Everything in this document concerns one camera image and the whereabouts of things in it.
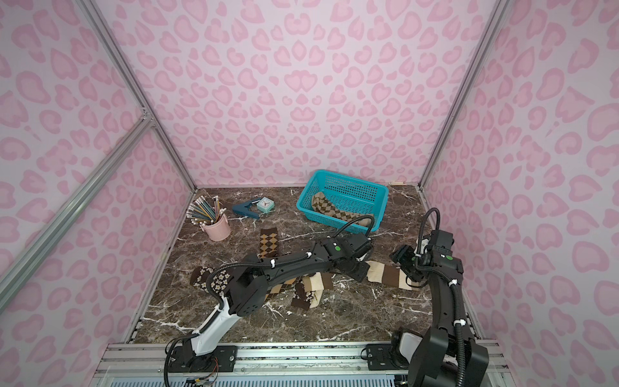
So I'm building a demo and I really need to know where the brown cream striped sock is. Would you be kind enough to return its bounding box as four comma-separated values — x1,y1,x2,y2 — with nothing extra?
366,261,418,290
291,273,333,311

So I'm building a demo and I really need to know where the beige green argyle sock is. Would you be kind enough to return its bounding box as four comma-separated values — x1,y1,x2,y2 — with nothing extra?
311,192,371,227

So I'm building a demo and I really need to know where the brown daisy pattern sock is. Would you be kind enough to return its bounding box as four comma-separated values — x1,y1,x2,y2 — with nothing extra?
190,266,231,297

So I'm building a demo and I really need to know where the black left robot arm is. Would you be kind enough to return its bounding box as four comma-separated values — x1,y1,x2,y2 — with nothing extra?
183,234,373,356

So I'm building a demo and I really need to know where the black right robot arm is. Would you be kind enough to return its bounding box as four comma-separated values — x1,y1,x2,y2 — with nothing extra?
391,230,489,386

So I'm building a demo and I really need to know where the teal plastic mesh basket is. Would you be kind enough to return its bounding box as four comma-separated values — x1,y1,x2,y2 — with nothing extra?
297,169,388,232

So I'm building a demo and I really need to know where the brown yellow argyle sock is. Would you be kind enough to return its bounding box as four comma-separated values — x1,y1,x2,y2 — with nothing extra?
258,227,279,259
267,277,298,298

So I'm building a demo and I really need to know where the small mint alarm clock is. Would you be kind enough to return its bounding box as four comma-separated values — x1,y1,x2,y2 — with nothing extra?
256,197,275,214

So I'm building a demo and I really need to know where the dark teal stapler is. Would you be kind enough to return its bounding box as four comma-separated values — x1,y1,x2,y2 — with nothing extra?
232,198,261,219

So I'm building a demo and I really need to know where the pink metal pencil cup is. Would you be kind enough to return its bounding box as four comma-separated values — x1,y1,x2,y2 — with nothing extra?
200,214,231,242

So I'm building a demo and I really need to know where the bundle of coloured pencils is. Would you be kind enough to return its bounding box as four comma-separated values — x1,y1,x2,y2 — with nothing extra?
185,196,227,226

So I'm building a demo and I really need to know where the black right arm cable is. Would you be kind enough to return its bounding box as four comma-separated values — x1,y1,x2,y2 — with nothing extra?
417,207,442,253

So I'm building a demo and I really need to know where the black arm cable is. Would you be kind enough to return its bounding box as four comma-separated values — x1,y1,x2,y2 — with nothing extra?
417,207,442,253
333,214,377,239

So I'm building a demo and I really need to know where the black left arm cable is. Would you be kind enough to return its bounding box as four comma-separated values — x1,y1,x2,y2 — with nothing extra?
333,214,377,239

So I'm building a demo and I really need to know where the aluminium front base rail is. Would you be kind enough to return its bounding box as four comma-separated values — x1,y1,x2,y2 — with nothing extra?
91,340,509,387

